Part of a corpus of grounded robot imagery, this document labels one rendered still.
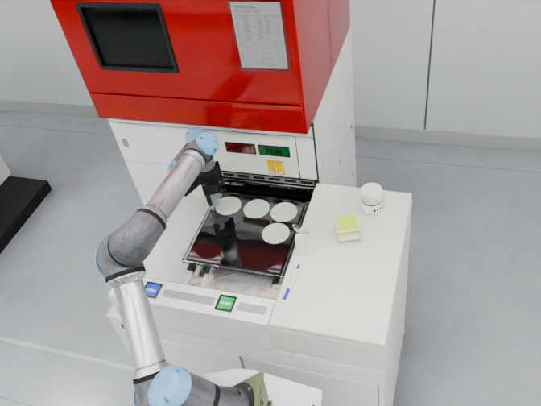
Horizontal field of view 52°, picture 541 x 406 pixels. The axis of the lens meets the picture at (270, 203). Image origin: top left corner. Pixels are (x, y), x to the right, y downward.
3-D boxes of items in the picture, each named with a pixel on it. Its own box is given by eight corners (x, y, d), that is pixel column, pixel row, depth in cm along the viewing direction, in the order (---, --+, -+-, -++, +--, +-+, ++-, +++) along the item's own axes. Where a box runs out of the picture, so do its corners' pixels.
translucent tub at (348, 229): (335, 229, 189) (334, 215, 184) (357, 226, 188) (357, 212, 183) (338, 246, 183) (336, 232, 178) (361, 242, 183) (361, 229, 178)
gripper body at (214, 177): (226, 194, 204) (220, 169, 196) (204, 200, 204) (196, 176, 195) (223, 180, 210) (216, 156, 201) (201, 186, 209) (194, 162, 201)
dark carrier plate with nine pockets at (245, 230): (220, 192, 220) (220, 192, 219) (304, 202, 210) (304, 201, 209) (187, 259, 197) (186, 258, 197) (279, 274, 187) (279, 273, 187)
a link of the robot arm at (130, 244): (114, 237, 143) (202, 120, 172) (101, 248, 151) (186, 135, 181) (150, 263, 146) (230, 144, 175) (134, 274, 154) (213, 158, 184)
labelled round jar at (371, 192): (363, 200, 196) (362, 180, 190) (383, 203, 194) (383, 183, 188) (360, 215, 192) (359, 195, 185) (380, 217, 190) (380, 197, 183)
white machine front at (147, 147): (138, 184, 242) (107, 108, 214) (321, 205, 218) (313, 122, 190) (134, 188, 240) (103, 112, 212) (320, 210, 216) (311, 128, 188)
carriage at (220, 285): (185, 279, 197) (183, 274, 194) (284, 296, 186) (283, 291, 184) (176, 297, 191) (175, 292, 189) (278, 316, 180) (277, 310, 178)
